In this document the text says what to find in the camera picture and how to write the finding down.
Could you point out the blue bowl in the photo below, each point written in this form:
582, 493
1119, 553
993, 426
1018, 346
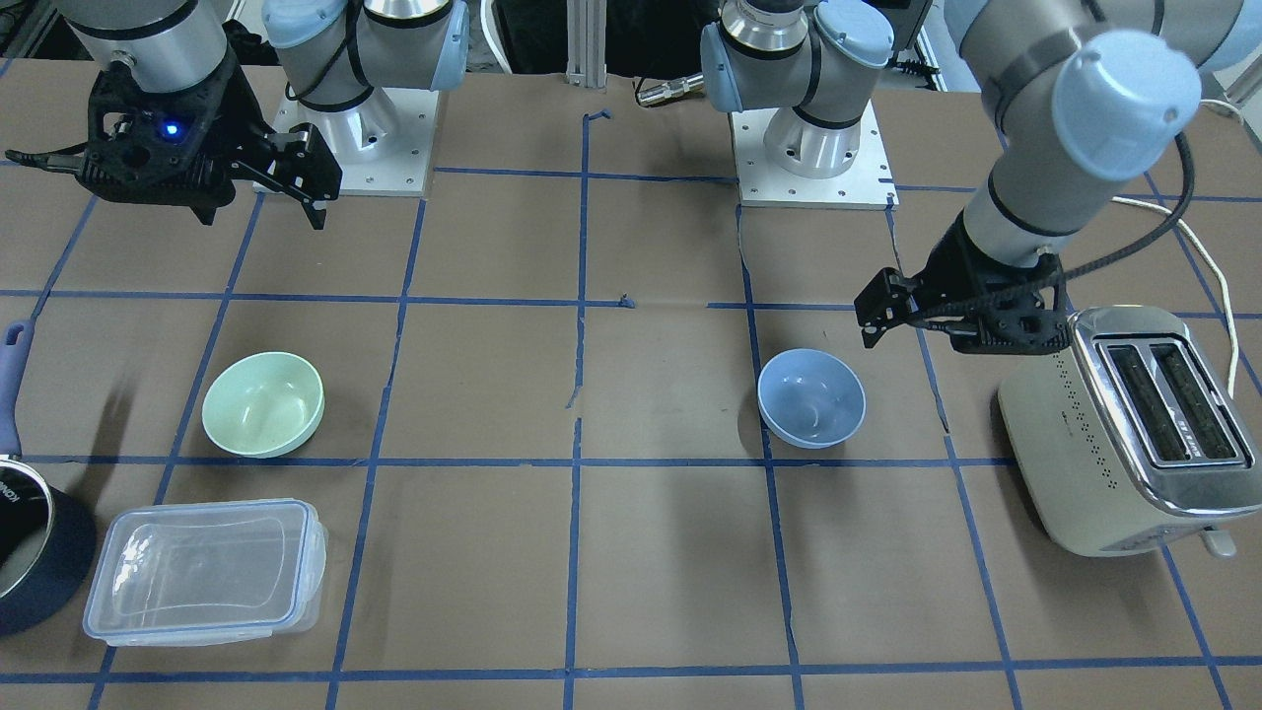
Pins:
810, 399

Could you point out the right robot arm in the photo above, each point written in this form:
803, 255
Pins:
308, 44

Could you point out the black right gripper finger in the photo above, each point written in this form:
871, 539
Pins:
301, 165
296, 202

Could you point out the green bowl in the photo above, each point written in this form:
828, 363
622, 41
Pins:
264, 406

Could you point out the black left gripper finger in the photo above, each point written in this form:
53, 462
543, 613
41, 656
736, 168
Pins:
873, 330
889, 295

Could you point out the cream and chrome toaster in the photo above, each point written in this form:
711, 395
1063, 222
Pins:
1128, 440

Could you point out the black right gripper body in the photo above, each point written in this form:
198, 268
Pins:
241, 123

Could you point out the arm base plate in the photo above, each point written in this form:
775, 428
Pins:
381, 137
808, 158

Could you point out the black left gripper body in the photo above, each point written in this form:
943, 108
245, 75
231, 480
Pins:
954, 264

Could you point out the brown paper table cover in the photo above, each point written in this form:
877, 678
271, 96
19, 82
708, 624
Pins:
542, 468

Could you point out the aluminium frame post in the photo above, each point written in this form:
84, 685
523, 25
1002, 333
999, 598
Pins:
585, 24

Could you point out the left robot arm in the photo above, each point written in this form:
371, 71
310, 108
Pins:
1088, 95

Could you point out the dark blue saucepan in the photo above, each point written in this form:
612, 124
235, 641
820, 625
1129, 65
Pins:
48, 538

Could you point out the clear plastic food container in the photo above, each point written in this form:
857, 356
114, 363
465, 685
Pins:
193, 575

